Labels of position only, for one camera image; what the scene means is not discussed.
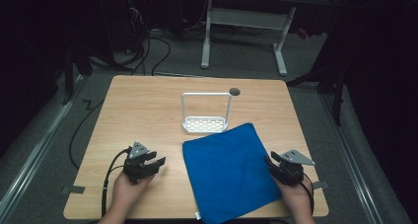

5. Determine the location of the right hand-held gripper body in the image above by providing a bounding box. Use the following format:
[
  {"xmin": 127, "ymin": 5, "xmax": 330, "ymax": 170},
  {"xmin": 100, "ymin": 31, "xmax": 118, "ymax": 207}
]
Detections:
[{"xmin": 275, "ymin": 148, "xmax": 316, "ymax": 187}]

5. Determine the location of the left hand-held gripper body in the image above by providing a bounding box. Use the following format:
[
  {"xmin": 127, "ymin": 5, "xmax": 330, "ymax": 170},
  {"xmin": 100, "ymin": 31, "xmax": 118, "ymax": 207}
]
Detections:
[{"xmin": 122, "ymin": 141, "xmax": 156, "ymax": 186}]

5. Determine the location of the blue cloth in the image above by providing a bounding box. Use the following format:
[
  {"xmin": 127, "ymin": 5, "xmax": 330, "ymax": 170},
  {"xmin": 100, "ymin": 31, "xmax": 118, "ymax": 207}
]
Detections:
[{"xmin": 181, "ymin": 121, "xmax": 284, "ymax": 224}]

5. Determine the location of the person's right hand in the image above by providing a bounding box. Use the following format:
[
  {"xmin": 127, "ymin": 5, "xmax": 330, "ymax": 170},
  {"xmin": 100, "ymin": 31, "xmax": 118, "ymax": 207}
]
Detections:
[{"xmin": 273, "ymin": 177, "xmax": 314, "ymax": 216}]

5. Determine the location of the person's left hand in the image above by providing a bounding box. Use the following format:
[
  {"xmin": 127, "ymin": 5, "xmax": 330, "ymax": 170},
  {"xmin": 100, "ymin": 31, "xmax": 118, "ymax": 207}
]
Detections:
[{"xmin": 111, "ymin": 172, "xmax": 156, "ymax": 210}]

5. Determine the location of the black metal stand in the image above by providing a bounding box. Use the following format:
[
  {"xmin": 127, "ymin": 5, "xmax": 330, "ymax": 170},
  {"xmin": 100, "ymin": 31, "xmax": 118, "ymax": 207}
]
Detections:
[
  {"xmin": 60, "ymin": 43, "xmax": 94, "ymax": 107},
  {"xmin": 285, "ymin": 64, "xmax": 347, "ymax": 127}
]

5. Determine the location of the black computer tower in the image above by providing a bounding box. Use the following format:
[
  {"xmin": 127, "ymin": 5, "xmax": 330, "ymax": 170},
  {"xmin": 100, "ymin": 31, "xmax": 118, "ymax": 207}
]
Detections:
[{"xmin": 109, "ymin": 0, "xmax": 147, "ymax": 55}]

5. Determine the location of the white-framed wooden desk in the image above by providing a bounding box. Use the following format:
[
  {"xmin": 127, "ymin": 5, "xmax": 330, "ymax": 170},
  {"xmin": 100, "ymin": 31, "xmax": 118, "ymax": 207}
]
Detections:
[{"xmin": 200, "ymin": 0, "xmax": 340, "ymax": 78}]

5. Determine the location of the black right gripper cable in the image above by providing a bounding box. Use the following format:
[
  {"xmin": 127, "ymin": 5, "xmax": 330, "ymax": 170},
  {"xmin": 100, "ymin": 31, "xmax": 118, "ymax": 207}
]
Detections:
[{"xmin": 298, "ymin": 172, "xmax": 315, "ymax": 216}]

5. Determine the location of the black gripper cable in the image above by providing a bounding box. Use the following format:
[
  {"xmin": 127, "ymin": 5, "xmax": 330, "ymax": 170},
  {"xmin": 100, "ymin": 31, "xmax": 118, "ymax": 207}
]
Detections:
[
  {"xmin": 298, "ymin": 172, "xmax": 315, "ymax": 216},
  {"xmin": 101, "ymin": 146, "xmax": 133, "ymax": 218}
]

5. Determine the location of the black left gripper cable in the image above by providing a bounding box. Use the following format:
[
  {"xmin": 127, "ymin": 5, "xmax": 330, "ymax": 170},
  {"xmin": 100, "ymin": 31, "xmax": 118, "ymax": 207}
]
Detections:
[{"xmin": 101, "ymin": 146, "xmax": 133, "ymax": 218}]

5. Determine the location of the white rack with handle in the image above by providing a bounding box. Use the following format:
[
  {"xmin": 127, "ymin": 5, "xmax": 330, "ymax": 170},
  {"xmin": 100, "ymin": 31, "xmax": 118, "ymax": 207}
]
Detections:
[{"xmin": 180, "ymin": 92, "xmax": 234, "ymax": 134}]

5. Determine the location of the metal floor rail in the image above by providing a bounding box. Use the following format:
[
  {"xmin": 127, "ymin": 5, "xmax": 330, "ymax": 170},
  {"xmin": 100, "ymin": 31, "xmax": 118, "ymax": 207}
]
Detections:
[
  {"xmin": 318, "ymin": 91, "xmax": 386, "ymax": 224},
  {"xmin": 0, "ymin": 75, "xmax": 87, "ymax": 217}
]

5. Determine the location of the black floor cable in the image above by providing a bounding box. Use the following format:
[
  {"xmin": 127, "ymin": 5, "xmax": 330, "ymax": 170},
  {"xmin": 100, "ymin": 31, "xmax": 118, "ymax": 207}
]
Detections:
[{"xmin": 68, "ymin": 99, "xmax": 105, "ymax": 171}]

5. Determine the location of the bundle of black cables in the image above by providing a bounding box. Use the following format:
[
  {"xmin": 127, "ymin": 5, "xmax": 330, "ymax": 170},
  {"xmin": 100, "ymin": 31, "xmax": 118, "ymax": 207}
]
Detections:
[{"xmin": 112, "ymin": 0, "xmax": 173, "ymax": 77}]

